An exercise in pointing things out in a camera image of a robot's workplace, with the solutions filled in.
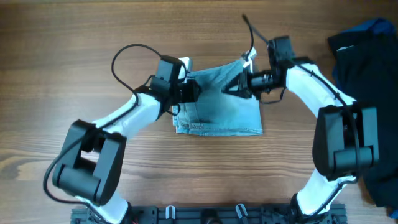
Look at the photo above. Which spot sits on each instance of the light blue denim shorts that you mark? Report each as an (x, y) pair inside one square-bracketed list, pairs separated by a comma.
[(215, 113)]

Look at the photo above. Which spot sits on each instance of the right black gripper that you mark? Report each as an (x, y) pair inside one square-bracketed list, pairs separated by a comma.
[(245, 89)]

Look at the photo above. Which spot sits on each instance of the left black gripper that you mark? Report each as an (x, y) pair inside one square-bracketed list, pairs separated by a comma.
[(191, 94)]

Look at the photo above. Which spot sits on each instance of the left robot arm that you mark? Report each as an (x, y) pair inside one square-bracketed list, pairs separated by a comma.
[(90, 162)]

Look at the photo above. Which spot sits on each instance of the dark blue garment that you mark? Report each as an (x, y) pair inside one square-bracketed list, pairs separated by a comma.
[(365, 54)]

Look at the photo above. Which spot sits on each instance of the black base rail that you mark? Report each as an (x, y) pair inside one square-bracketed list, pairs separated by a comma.
[(265, 214)]

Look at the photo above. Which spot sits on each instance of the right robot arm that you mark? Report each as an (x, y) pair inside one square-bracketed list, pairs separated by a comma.
[(345, 140)]

